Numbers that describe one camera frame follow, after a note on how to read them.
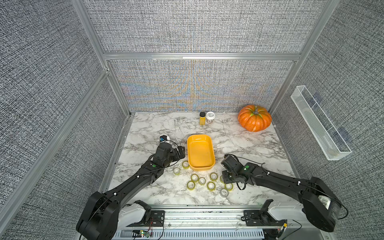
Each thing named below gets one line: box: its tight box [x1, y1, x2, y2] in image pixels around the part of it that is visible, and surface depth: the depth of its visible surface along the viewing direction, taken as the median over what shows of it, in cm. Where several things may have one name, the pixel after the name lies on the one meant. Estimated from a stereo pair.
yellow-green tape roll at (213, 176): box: [209, 172, 218, 182], surface depth 88 cm
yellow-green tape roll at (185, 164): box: [182, 160, 190, 169], surface depth 92 cm
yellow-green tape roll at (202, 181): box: [198, 177, 206, 186], surface depth 87 cm
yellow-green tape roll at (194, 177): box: [190, 173, 199, 182], surface depth 88 cm
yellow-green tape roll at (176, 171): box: [173, 167, 181, 176], surface depth 92 cm
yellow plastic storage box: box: [187, 134, 216, 171], surface depth 99 cm
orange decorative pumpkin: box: [238, 104, 272, 132], surface depth 103 cm
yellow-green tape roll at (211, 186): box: [207, 181, 216, 192], surface depth 85 cm
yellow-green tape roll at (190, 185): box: [187, 181, 196, 191], surface depth 85 cm
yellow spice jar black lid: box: [199, 111, 206, 126], surface depth 109 cm
